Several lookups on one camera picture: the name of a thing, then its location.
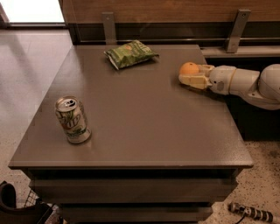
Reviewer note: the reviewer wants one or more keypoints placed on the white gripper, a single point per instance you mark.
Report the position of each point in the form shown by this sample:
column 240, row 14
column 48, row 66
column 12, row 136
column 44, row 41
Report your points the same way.
column 220, row 78

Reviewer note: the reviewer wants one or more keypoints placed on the orange fruit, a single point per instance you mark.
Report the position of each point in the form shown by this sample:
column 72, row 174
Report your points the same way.
column 189, row 68

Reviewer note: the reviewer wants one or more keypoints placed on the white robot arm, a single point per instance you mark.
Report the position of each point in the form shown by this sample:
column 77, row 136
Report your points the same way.
column 260, row 89

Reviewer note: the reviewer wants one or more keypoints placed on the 7up soda can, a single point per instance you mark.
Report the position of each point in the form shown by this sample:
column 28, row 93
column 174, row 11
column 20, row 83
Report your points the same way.
column 71, row 115

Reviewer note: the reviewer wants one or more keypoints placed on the green chip bag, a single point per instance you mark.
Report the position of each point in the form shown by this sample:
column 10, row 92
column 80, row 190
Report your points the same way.
column 130, row 54

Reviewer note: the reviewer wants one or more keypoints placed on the grey drawer cabinet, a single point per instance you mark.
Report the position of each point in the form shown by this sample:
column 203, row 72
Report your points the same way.
column 158, row 151

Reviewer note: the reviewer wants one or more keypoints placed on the black striped cylinder tool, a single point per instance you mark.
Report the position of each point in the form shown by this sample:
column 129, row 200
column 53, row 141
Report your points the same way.
column 253, row 213

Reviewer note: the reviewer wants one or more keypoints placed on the right metal bracket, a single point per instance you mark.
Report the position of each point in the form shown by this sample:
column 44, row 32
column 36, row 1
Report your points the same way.
column 239, row 24

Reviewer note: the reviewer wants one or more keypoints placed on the metal bracket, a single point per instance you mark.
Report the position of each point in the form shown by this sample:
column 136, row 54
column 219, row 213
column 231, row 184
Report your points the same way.
column 239, row 24
column 109, row 27

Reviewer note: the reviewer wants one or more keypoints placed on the left metal bracket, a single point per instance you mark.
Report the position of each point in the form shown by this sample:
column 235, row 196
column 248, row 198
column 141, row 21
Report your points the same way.
column 109, row 27

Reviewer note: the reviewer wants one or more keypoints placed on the wire basket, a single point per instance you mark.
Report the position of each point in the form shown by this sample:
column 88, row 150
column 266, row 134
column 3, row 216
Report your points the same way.
column 31, row 199

